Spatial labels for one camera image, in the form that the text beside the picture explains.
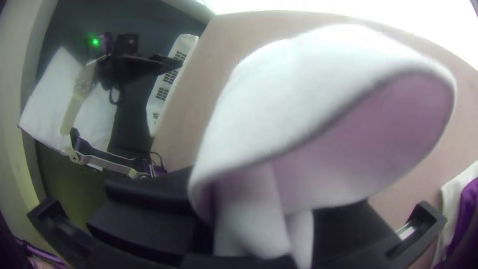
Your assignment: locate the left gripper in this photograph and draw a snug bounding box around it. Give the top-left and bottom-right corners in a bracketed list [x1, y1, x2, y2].
[111, 53, 165, 77]

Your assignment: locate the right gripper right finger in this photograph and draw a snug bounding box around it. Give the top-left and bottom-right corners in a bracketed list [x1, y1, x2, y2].
[311, 199, 401, 269]

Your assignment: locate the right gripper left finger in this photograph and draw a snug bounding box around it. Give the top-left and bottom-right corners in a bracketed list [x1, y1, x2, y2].
[88, 167, 216, 269]

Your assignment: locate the white t-shirt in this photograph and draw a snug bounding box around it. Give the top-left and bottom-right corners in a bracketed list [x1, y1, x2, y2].
[188, 24, 457, 269]

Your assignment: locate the white laundry basket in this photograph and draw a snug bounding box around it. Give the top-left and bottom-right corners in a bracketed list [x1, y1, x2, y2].
[146, 33, 200, 137]

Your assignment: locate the pile of folded clothes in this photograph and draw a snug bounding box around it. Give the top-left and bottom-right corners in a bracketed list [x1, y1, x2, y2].
[432, 160, 478, 269]

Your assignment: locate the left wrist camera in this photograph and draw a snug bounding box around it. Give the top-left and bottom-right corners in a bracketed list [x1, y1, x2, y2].
[114, 32, 140, 57]

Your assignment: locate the black cable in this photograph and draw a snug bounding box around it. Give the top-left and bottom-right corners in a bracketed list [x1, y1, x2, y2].
[107, 83, 123, 106]

